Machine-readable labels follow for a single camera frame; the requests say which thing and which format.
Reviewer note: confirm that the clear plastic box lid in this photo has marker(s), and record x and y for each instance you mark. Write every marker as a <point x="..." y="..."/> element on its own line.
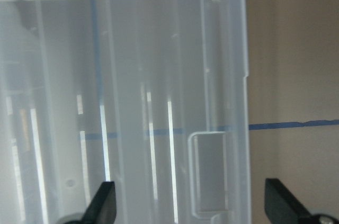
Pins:
<point x="148" y="94"/>

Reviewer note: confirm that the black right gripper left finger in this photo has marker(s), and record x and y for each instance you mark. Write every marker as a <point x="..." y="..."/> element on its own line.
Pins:
<point x="102" y="208"/>

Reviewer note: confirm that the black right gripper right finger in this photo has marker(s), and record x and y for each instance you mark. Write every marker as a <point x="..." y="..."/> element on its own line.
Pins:
<point x="281" y="206"/>

